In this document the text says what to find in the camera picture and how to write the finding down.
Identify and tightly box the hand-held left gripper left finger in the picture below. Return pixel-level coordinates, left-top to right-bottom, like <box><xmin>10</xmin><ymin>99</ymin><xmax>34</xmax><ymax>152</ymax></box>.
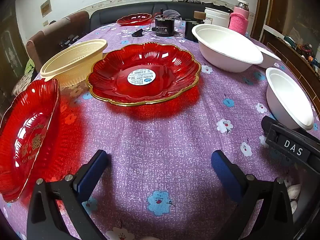
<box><xmin>26</xmin><ymin>150</ymin><xmax>109</xmax><ymax>240</ymax></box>

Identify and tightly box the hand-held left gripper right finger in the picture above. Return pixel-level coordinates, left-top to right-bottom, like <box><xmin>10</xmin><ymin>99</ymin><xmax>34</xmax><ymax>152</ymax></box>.
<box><xmin>211</xmin><ymin>150</ymin><xmax>294</xmax><ymax>240</ymax></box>

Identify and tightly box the small white foam bowl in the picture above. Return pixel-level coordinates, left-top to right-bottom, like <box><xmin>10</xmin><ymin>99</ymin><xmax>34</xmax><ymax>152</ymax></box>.
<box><xmin>265</xmin><ymin>67</ymin><xmax>315</xmax><ymax>131</ymax></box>

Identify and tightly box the red plate with gold print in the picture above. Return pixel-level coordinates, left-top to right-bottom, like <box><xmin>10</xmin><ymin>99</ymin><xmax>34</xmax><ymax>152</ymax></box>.
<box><xmin>0</xmin><ymin>78</ymin><xmax>61</xmax><ymax>203</ymax></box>

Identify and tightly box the red plate with round sticker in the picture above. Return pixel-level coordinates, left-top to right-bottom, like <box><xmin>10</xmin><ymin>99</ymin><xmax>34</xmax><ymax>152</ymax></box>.
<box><xmin>86</xmin><ymin>42</ymin><xmax>202</xmax><ymax>107</ymax></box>

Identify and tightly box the large white foam bowl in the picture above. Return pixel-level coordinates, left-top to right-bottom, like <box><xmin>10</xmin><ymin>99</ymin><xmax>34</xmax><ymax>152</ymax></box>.
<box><xmin>192</xmin><ymin>24</ymin><xmax>264</xmax><ymax>73</ymax></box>

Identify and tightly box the person's right hand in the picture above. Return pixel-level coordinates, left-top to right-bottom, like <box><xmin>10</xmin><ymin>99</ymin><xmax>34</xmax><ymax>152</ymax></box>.
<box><xmin>287</xmin><ymin>184</ymin><xmax>302</xmax><ymax>215</ymax></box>

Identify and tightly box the purple floral tablecloth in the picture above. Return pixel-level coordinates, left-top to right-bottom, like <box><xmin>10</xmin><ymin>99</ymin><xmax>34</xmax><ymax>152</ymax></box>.
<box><xmin>0</xmin><ymin>21</ymin><xmax>320</xmax><ymax>240</ymax></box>

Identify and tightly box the cream plastic bowl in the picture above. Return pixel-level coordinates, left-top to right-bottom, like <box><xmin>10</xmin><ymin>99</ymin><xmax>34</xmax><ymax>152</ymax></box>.
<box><xmin>40</xmin><ymin>39</ymin><xmax>108</xmax><ymax>88</ymax></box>

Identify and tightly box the floral seat cushion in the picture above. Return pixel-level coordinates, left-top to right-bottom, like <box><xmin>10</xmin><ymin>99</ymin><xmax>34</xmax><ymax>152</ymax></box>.
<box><xmin>12</xmin><ymin>59</ymin><xmax>38</xmax><ymax>94</ymax></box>

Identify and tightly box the pink bottle with knit sleeve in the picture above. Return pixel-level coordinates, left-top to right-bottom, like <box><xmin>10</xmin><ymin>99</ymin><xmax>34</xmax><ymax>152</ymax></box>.
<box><xmin>228</xmin><ymin>0</ymin><xmax>251</xmax><ymax>36</ymax></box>

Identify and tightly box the brown chair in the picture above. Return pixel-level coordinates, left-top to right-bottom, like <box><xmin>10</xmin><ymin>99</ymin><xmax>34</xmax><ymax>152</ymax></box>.
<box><xmin>26</xmin><ymin>11</ymin><xmax>90</xmax><ymax>73</ymax></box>

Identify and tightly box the dark jar with wooden lid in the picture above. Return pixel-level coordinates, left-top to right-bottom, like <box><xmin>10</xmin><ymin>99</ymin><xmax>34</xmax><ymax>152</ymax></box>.
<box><xmin>184</xmin><ymin>11</ymin><xmax>206</xmax><ymax>42</ymax></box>

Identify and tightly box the wooden door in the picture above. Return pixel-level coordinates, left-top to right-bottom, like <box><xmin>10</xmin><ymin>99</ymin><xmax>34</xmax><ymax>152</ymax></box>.
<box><xmin>0</xmin><ymin>5</ymin><xmax>33</xmax><ymax>105</ymax></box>

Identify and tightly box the white plastic jar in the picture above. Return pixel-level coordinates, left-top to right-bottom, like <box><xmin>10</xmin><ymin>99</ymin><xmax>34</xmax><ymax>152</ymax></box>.
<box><xmin>204</xmin><ymin>7</ymin><xmax>231</xmax><ymax>28</ymax></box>

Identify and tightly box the red gold-rimmed plate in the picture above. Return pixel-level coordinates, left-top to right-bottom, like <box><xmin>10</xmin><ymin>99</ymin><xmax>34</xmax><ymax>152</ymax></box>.
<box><xmin>116</xmin><ymin>13</ymin><xmax>153</xmax><ymax>27</ymax></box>

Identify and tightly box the black leather sofa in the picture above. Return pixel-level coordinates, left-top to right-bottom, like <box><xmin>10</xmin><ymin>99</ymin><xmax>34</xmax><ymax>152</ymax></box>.
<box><xmin>90</xmin><ymin>1</ymin><xmax>234</xmax><ymax>29</ymax></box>

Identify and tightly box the black cylindrical motor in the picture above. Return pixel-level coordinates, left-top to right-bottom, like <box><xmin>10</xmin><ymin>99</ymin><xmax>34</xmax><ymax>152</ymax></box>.
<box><xmin>154</xmin><ymin>9</ymin><xmax>175</xmax><ymax>37</ymax></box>

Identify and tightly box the clear plastic container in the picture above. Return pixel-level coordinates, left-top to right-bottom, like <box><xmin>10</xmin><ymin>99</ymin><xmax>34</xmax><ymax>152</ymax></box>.
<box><xmin>164</xmin><ymin>9</ymin><xmax>183</xmax><ymax>28</ymax></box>

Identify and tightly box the small wall plaque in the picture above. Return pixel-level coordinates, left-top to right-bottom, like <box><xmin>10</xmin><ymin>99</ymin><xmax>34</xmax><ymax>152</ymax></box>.
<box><xmin>40</xmin><ymin>1</ymin><xmax>52</xmax><ymax>18</ymax></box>

